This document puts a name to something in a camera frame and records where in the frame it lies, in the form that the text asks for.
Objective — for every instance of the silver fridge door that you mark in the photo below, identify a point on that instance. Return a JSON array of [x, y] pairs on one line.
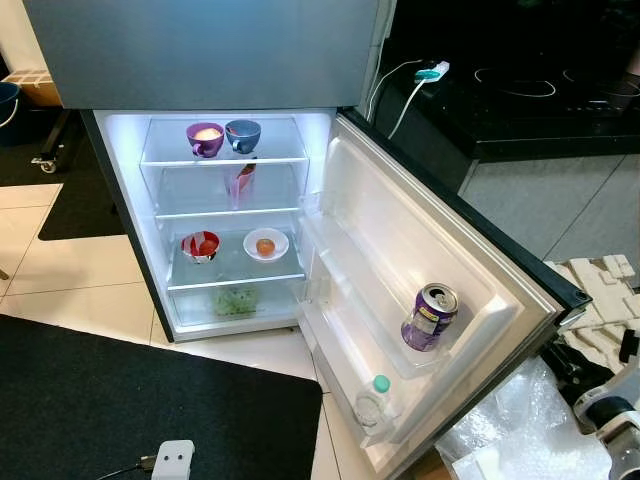
[[420, 230]]

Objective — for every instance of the white round bowl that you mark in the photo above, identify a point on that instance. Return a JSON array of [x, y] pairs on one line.
[[282, 245]]

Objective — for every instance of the orange fruit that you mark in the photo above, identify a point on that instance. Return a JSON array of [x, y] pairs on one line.
[[266, 246]]

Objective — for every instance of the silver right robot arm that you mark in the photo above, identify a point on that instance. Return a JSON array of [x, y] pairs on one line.
[[615, 440]]

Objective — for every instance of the silver fridge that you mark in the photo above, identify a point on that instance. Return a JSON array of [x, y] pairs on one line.
[[200, 50]]

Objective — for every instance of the large clear plastic wrap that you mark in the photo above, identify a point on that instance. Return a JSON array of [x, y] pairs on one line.
[[520, 430]]

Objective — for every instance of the moulded packing insert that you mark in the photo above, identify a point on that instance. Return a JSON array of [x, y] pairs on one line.
[[600, 290]]

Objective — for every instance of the purple drink can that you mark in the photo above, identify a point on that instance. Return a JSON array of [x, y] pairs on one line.
[[428, 322]]

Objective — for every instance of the grey counter black top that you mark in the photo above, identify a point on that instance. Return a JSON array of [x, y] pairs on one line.
[[560, 190]]

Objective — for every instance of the black induction hob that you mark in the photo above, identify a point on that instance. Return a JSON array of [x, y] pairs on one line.
[[560, 95]]

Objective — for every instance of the teal white charger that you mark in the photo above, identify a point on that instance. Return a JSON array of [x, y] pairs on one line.
[[432, 72]]

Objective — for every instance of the bag of green vegetables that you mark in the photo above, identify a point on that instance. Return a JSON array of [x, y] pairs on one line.
[[236, 301]]

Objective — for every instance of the pink cup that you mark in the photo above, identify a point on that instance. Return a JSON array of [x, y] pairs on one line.
[[241, 185]]

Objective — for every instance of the red white bowl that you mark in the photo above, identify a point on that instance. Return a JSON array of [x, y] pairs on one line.
[[200, 247]]

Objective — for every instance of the blue cup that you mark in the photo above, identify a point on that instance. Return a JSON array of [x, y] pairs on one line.
[[243, 136]]

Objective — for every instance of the black floor mat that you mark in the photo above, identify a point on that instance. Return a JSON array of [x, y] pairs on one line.
[[150, 390]]

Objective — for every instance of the purple cup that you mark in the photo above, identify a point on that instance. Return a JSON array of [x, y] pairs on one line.
[[205, 140]]

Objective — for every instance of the black floor rug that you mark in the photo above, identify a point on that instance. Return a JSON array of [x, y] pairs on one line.
[[80, 205]]

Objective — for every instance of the black wheeled stand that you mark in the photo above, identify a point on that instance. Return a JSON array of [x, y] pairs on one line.
[[55, 150]]

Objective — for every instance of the light wooden board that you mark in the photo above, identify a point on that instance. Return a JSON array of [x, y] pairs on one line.
[[35, 90]]

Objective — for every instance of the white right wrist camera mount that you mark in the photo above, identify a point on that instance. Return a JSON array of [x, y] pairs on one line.
[[622, 382]]

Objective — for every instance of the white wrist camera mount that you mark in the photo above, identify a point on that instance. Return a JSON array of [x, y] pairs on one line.
[[174, 462], [622, 382]]

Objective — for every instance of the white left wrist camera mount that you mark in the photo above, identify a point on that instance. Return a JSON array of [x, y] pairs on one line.
[[174, 462]]

